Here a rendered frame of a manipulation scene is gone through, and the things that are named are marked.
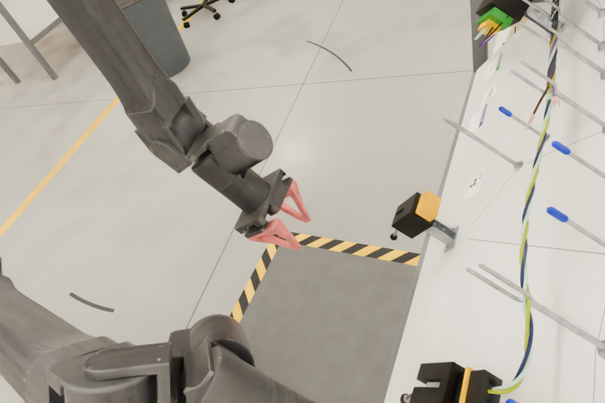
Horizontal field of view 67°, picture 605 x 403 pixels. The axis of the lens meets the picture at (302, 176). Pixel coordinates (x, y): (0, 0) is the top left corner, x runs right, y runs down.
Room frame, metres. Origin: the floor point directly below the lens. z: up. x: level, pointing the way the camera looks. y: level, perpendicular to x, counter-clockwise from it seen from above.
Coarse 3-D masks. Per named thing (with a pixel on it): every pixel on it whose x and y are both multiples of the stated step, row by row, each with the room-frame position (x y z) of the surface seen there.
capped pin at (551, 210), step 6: (546, 210) 0.24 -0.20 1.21; (552, 210) 0.24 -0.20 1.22; (558, 210) 0.24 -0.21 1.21; (552, 216) 0.24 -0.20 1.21; (558, 216) 0.23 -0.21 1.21; (564, 216) 0.23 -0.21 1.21; (564, 222) 0.23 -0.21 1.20; (570, 222) 0.23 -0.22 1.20; (576, 228) 0.22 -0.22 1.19; (582, 228) 0.22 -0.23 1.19; (588, 234) 0.22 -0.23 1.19; (594, 240) 0.21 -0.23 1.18; (600, 240) 0.21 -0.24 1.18
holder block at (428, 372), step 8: (424, 368) 0.19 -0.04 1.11; (432, 368) 0.19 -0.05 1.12; (440, 368) 0.18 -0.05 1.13; (448, 368) 0.17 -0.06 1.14; (456, 368) 0.17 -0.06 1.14; (464, 368) 0.17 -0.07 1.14; (424, 376) 0.18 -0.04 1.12; (432, 376) 0.18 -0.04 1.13; (440, 376) 0.17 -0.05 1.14; (448, 376) 0.16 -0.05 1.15; (456, 376) 0.16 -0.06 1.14; (440, 384) 0.16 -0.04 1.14; (448, 384) 0.16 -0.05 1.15; (416, 392) 0.18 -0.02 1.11; (424, 392) 0.17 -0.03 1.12; (432, 392) 0.16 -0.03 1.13; (440, 392) 0.16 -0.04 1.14; (448, 392) 0.15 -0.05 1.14; (416, 400) 0.17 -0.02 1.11; (424, 400) 0.16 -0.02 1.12; (432, 400) 0.16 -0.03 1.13; (440, 400) 0.15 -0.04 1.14; (448, 400) 0.15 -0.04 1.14
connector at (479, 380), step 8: (472, 376) 0.15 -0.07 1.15; (480, 376) 0.15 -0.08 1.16; (488, 376) 0.15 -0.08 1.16; (456, 384) 0.16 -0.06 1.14; (472, 384) 0.15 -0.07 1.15; (480, 384) 0.14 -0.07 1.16; (488, 384) 0.14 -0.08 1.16; (496, 384) 0.14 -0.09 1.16; (456, 392) 0.15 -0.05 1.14; (472, 392) 0.14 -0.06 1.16; (480, 392) 0.14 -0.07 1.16; (456, 400) 0.14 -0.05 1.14; (472, 400) 0.14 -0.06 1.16; (480, 400) 0.13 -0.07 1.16; (488, 400) 0.13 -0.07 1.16; (496, 400) 0.13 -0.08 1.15
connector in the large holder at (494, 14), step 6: (492, 12) 0.70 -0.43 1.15; (498, 12) 0.70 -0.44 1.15; (480, 18) 0.74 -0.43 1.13; (486, 18) 0.72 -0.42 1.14; (492, 18) 0.70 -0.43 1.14; (498, 18) 0.69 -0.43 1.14; (504, 18) 0.69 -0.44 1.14; (510, 18) 0.69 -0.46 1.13; (480, 24) 0.74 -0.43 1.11; (486, 24) 0.71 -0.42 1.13; (492, 24) 0.70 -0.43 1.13; (498, 24) 0.70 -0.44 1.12; (504, 24) 0.69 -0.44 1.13; (480, 30) 0.73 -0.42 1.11; (486, 30) 0.71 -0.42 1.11; (492, 30) 0.70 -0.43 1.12; (498, 30) 0.70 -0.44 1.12
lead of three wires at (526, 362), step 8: (528, 304) 0.17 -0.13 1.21; (528, 312) 0.16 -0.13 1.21; (528, 320) 0.16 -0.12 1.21; (528, 328) 0.15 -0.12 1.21; (528, 336) 0.15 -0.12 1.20; (528, 344) 0.14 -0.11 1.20; (528, 352) 0.14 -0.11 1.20; (528, 360) 0.13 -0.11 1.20; (520, 368) 0.13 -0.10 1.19; (528, 368) 0.13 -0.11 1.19; (520, 376) 0.13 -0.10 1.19; (512, 384) 0.13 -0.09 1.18; (488, 392) 0.14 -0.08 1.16; (496, 392) 0.13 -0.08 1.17; (504, 392) 0.13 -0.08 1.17
